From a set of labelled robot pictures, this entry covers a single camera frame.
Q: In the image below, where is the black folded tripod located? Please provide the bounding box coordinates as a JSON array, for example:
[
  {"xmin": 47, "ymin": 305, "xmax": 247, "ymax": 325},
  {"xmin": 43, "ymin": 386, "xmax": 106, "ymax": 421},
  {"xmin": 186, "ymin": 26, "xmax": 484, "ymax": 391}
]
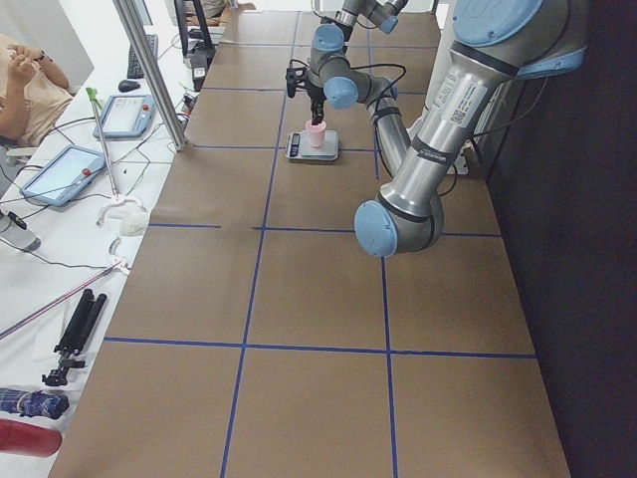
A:
[{"xmin": 42, "ymin": 289, "xmax": 107, "ymax": 386}]

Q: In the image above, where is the black computer mouse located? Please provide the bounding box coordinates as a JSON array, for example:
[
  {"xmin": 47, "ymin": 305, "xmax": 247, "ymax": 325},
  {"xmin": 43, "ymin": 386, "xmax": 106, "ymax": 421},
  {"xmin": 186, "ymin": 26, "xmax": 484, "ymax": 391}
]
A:
[{"xmin": 117, "ymin": 79, "xmax": 140, "ymax": 93}]

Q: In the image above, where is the aluminium frame post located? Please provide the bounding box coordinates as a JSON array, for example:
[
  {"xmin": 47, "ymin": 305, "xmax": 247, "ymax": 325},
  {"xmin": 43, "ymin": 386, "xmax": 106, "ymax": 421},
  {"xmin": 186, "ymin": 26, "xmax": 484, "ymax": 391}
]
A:
[{"xmin": 112, "ymin": 0, "xmax": 187, "ymax": 151}]

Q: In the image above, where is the teach pendant tablet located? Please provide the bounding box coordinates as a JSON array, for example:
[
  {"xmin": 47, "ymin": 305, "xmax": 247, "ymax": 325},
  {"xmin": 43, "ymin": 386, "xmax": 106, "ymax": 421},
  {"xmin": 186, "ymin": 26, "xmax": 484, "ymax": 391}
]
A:
[
  {"xmin": 20, "ymin": 145, "xmax": 106, "ymax": 206},
  {"xmin": 98, "ymin": 95, "xmax": 156, "ymax": 139}
]

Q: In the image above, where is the white crumpled cloth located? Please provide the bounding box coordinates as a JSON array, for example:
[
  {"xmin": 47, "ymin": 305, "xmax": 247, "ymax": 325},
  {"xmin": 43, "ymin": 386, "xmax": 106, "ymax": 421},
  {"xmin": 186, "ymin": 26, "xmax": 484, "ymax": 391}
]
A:
[{"xmin": 96, "ymin": 194, "xmax": 150, "ymax": 237}]

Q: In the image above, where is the seated person beige shirt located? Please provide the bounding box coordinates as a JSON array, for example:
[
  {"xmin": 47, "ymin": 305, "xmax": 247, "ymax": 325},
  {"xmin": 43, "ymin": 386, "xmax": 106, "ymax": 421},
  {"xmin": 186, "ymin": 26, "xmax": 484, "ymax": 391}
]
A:
[{"xmin": 1, "ymin": 34, "xmax": 73, "ymax": 147}]

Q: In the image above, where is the red cylinder bottle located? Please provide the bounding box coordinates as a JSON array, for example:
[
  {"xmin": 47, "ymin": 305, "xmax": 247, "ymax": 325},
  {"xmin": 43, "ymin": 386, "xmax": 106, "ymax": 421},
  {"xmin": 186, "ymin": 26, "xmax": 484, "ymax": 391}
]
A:
[{"xmin": 1, "ymin": 419, "xmax": 63, "ymax": 457}]

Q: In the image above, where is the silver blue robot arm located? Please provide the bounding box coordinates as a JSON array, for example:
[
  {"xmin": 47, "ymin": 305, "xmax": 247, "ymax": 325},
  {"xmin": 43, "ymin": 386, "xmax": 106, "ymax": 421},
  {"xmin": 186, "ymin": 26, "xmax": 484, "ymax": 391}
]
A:
[
  {"xmin": 354, "ymin": 1, "xmax": 589, "ymax": 257},
  {"xmin": 286, "ymin": 1, "xmax": 411, "ymax": 176}
]

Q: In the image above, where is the silver digital kitchen scale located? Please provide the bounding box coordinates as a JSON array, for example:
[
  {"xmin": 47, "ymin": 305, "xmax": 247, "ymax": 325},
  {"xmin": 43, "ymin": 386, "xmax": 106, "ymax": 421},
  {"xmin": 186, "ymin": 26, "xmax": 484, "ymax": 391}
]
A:
[{"xmin": 285, "ymin": 130, "xmax": 338, "ymax": 162}]

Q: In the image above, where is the near teach pendant tablet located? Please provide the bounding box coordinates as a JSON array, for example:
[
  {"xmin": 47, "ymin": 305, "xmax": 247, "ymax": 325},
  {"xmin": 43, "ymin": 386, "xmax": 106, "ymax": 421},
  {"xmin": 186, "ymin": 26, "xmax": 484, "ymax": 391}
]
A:
[{"xmin": 20, "ymin": 145, "xmax": 106, "ymax": 206}]

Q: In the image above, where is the black keyboard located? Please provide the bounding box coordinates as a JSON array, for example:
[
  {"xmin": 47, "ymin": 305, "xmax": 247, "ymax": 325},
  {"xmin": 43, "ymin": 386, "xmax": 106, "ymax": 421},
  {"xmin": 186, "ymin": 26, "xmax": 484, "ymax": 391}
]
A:
[{"xmin": 126, "ymin": 33, "xmax": 159, "ymax": 80}]

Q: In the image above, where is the far teach pendant tablet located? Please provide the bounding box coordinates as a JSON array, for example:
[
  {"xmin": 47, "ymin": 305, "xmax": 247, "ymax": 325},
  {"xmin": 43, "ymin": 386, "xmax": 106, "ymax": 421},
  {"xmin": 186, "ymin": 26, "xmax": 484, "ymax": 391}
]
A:
[{"xmin": 98, "ymin": 95, "xmax": 156, "ymax": 139}]

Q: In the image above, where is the blue folded umbrella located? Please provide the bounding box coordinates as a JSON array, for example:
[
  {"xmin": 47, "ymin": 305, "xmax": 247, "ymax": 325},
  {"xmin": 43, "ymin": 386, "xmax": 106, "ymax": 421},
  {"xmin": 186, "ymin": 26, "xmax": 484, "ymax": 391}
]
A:
[{"xmin": 1, "ymin": 387, "xmax": 70, "ymax": 420}]

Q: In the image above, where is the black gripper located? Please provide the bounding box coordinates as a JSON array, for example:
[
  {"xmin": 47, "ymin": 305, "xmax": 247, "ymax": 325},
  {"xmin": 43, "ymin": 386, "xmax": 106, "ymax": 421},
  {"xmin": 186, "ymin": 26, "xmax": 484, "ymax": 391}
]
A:
[{"xmin": 298, "ymin": 66, "xmax": 325, "ymax": 124}]

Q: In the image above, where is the pink plastic cup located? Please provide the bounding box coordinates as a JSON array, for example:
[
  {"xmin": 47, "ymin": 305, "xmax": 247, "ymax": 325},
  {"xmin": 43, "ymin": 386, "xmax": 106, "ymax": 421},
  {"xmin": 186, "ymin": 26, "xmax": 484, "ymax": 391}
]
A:
[{"xmin": 305, "ymin": 119, "xmax": 326, "ymax": 148}]

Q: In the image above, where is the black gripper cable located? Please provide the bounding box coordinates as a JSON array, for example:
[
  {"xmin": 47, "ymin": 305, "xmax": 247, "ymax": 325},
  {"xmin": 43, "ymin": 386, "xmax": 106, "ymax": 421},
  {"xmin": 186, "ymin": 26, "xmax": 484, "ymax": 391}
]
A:
[{"xmin": 347, "ymin": 63, "xmax": 407, "ymax": 101}]

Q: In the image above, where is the long metal rod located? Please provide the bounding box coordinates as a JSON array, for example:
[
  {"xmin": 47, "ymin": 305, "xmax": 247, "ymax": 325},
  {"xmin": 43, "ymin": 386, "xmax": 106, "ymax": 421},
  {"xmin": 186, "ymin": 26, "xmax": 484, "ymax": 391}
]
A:
[{"xmin": 85, "ymin": 87, "xmax": 118, "ymax": 197}]

